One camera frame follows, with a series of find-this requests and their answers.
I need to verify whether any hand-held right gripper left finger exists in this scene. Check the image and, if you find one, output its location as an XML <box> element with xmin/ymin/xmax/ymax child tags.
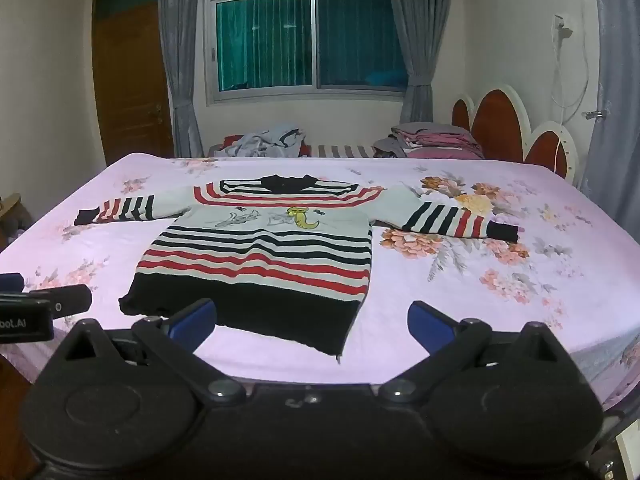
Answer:
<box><xmin>50</xmin><ymin>298</ymin><xmax>247</xmax><ymax>404</ymax></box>

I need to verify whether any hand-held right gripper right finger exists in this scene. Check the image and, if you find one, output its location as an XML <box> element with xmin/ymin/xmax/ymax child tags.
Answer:
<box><xmin>379</xmin><ymin>301</ymin><xmax>576</xmax><ymax>404</ymax></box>

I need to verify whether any striped knit sweater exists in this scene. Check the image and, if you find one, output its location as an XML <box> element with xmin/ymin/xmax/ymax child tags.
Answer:
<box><xmin>74</xmin><ymin>174</ymin><xmax>521</xmax><ymax>365</ymax></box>

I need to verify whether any stack of folded pink clothes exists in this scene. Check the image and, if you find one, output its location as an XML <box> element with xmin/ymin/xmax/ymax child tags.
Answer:
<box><xmin>372</xmin><ymin>122</ymin><xmax>485</xmax><ymax>161</ymax></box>

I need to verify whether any pile of grey clothes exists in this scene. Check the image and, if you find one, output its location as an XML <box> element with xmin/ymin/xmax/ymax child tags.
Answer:
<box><xmin>212</xmin><ymin>122</ymin><xmax>307</xmax><ymax>158</ymax></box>

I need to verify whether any pink floral bed sheet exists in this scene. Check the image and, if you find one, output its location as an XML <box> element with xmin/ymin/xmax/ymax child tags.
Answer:
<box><xmin>0</xmin><ymin>154</ymin><xmax>640</xmax><ymax>411</ymax></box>

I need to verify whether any striped cloth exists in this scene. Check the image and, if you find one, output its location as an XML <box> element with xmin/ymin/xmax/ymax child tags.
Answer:
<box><xmin>300</xmin><ymin>144</ymin><xmax>381</xmax><ymax>159</ymax></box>

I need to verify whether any white and brown headboard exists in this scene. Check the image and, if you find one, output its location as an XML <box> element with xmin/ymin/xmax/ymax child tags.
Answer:
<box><xmin>451</xmin><ymin>85</ymin><xmax>581</xmax><ymax>186</ymax></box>

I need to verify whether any brown wooden door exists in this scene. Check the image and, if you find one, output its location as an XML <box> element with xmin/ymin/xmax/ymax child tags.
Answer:
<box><xmin>92</xmin><ymin>0</ymin><xmax>176</xmax><ymax>167</ymax></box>

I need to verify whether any grey curtain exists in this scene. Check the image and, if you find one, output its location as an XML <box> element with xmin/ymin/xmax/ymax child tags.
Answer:
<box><xmin>384</xmin><ymin>0</ymin><xmax>455</xmax><ymax>125</ymax></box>
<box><xmin>157</xmin><ymin>0</ymin><xmax>206</xmax><ymax>158</ymax></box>

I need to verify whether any window with green glass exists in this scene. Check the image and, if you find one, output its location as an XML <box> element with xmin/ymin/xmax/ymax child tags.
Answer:
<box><xmin>207</xmin><ymin>0</ymin><xmax>408</xmax><ymax>106</ymax></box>

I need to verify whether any white cable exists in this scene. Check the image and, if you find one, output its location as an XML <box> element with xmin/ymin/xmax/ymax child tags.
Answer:
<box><xmin>550</xmin><ymin>0</ymin><xmax>592</xmax><ymax>126</ymax></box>

